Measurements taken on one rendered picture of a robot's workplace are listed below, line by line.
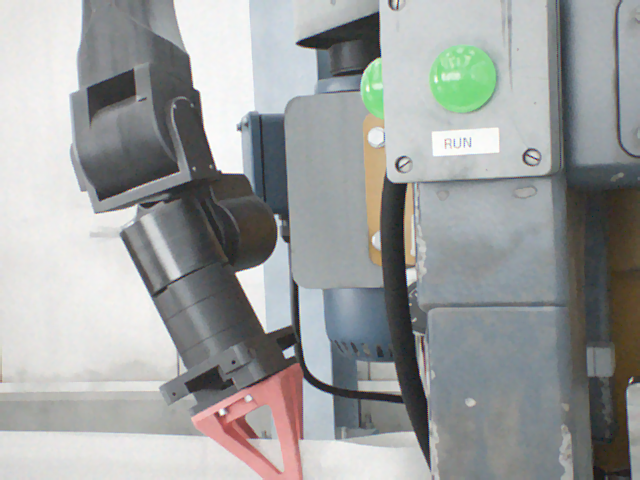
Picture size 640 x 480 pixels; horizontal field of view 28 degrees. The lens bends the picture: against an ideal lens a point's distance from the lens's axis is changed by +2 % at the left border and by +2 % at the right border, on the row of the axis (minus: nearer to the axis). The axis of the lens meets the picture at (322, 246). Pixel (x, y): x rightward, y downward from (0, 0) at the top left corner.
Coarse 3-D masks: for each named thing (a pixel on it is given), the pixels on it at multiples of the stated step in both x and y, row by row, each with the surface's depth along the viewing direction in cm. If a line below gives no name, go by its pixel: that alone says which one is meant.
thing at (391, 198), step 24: (384, 192) 64; (384, 216) 64; (384, 240) 64; (384, 264) 65; (384, 288) 65; (408, 312) 65; (408, 336) 66; (408, 360) 66; (408, 384) 66; (408, 408) 67
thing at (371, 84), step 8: (376, 64) 59; (368, 72) 59; (376, 72) 58; (368, 80) 58; (376, 80) 58; (368, 88) 58; (376, 88) 58; (368, 96) 59; (376, 96) 58; (368, 104) 59; (376, 104) 58; (376, 112) 59
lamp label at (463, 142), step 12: (432, 132) 57; (444, 132) 56; (456, 132) 56; (468, 132) 56; (480, 132) 56; (492, 132) 56; (444, 144) 56; (456, 144) 56; (468, 144) 56; (480, 144) 56; (492, 144) 56
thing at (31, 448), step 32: (0, 448) 89; (32, 448) 88; (64, 448) 87; (96, 448) 86; (128, 448) 85; (160, 448) 84; (192, 448) 83; (224, 448) 83; (256, 448) 82; (320, 448) 81; (352, 448) 80; (384, 448) 78; (416, 448) 78
